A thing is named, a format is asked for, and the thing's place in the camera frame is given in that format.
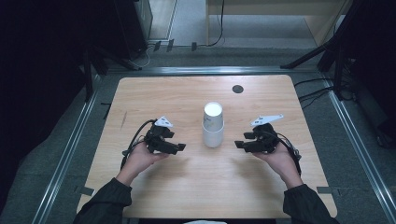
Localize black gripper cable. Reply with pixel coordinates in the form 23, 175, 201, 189
276, 132, 303, 175
120, 119, 158, 171

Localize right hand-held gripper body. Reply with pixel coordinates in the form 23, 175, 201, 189
244, 113, 285, 154

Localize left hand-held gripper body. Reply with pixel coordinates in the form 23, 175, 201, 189
144, 116, 178, 156

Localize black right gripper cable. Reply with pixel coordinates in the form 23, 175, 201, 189
276, 132, 303, 175

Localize person's left hand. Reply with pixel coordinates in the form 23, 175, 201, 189
121, 142, 171, 179

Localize black floor cables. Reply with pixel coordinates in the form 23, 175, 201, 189
293, 77, 335, 110

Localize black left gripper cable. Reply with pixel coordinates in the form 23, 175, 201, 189
120, 119, 158, 171

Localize dark cabinet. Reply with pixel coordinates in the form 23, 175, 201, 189
113, 0, 154, 61

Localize light wooden furniture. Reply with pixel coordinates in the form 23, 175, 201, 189
205, 0, 354, 49

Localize black tripod stand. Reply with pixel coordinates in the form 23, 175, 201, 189
279, 0, 365, 101

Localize metal floor rail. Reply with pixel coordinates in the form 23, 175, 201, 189
106, 65, 319, 77
321, 76, 396, 224
31, 74, 102, 224

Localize white floor cable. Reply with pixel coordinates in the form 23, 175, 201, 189
132, 43, 157, 69

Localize person's right hand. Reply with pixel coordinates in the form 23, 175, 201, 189
252, 142, 303, 182

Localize black hanging cable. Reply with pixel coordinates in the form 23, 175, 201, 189
205, 0, 226, 49

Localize stack of white paper cups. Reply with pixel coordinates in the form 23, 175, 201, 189
202, 101, 225, 149

